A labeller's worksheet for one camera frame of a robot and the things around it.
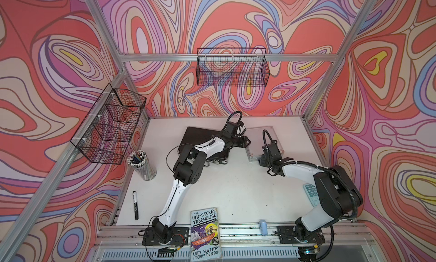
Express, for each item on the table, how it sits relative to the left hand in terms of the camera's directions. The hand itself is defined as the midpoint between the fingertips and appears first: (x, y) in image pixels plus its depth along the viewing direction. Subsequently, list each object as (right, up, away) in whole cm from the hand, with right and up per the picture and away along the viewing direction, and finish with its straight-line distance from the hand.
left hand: (249, 142), depth 100 cm
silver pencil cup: (-58, -8, -18) cm, 61 cm away
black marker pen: (-59, -30, -18) cm, 69 cm away
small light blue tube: (+1, -35, -26) cm, 44 cm away
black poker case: (-34, +4, +7) cm, 35 cm away
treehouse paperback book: (-24, -40, -29) cm, 55 cm away
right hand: (+10, -11, -4) cm, 15 cm away
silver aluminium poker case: (+3, +5, -5) cm, 7 cm away
